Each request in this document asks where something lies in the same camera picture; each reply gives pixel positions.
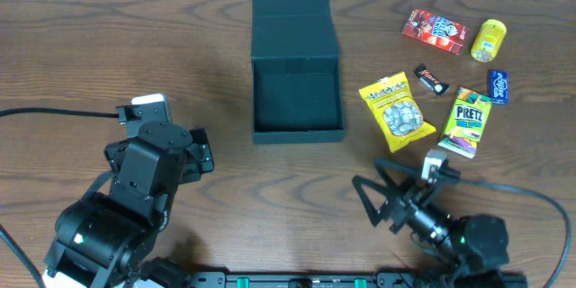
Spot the right black cable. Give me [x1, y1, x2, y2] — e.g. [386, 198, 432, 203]
[458, 177, 572, 288]

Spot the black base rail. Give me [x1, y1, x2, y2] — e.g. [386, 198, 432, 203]
[134, 271, 527, 288]

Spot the green Pretz snack box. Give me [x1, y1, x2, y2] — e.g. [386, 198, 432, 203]
[438, 86, 491, 158]

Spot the black gift box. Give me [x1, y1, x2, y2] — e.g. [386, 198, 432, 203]
[251, 0, 346, 144]

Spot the black Mars chocolate bar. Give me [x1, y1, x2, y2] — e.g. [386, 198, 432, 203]
[414, 64, 449, 96]

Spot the left black cable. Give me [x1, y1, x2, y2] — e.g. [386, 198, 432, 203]
[0, 106, 121, 120]

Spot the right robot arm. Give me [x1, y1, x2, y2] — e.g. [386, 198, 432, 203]
[352, 157, 509, 287]

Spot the black cable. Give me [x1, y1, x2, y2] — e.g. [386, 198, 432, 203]
[458, 177, 572, 288]
[0, 106, 121, 120]

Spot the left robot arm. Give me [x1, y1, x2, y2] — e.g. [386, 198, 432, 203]
[43, 94, 214, 287]

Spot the yellow plastic canister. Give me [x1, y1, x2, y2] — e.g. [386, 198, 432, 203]
[471, 19, 508, 62]

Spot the blue Eclipse mint tin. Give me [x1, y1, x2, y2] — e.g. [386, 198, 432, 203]
[488, 69, 509, 104]

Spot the yellow candy bag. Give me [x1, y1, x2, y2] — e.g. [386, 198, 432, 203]
[359, 71, 437, 153]

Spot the red Hello Panda box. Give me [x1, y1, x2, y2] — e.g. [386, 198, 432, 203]
[402, 9, 469, 55]

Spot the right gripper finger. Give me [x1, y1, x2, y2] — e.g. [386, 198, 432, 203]
[352, 175, 391, 227]
[374, 158, 420, 189]

